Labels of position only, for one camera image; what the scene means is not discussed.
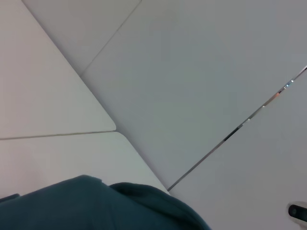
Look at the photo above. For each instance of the teal FREE print T-shirt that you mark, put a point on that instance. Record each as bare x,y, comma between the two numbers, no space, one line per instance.
96,206

